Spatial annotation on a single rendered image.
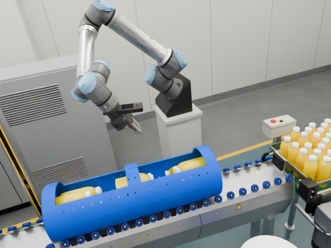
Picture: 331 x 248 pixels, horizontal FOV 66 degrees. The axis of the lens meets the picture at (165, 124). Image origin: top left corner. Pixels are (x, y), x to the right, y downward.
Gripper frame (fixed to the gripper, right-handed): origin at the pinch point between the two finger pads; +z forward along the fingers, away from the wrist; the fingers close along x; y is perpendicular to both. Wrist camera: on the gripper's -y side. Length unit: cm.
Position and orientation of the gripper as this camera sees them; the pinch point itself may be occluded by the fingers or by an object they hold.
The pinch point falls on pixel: (141, 130)
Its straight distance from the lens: 125.9
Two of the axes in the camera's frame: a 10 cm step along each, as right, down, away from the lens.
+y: -8.4, 4.5, 2.9
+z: 5.3, 6.2, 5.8
